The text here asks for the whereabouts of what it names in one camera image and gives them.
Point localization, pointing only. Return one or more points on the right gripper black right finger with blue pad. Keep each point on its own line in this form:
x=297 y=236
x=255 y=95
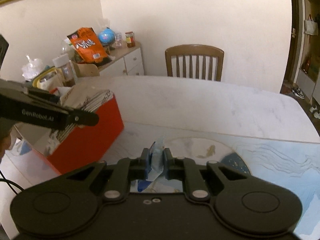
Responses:
x=187 y=171

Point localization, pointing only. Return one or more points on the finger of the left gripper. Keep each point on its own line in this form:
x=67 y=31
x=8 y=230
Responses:
x=77 y=117

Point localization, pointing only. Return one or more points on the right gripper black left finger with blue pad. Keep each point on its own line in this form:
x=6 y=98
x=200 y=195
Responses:
x=122 y=173

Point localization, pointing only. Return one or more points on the blue white tissue pack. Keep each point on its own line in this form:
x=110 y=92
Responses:
x=155 y=166

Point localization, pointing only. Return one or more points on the beige patterned snack bag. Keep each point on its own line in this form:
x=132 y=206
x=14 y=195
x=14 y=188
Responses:
x=90 y=99

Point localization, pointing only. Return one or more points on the red white cardboard box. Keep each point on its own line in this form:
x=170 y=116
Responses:
x=77 y=145

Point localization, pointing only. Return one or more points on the crumpled white plastic bag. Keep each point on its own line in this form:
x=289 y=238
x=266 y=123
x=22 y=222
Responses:
x=32 y=69

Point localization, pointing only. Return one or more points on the clear jar white lid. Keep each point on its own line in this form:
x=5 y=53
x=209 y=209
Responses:
x=64 y=64

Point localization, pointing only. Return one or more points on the yellow rimmed container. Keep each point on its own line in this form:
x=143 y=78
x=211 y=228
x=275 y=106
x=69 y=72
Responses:
x=48 y=80

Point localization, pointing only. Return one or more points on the orange snack bag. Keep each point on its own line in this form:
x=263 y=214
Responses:
x=88 y=46

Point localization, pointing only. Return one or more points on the white drawer cabinet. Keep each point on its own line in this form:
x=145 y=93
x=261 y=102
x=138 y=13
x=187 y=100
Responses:
x=125 y=61

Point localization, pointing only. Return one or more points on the blue globe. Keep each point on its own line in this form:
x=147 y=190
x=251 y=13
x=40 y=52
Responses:
x=106 y=37

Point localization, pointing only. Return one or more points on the small clear glass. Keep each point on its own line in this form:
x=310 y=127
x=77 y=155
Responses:
x=118 y=40

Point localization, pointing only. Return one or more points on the red sauce jar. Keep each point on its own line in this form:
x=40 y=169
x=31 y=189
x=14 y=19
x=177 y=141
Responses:
x=130 y=39

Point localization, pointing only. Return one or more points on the brown wooden chair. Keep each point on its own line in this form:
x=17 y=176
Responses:
x=195 y=61

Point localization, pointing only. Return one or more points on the hanging tote bag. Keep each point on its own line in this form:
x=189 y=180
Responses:
x=310 y=26

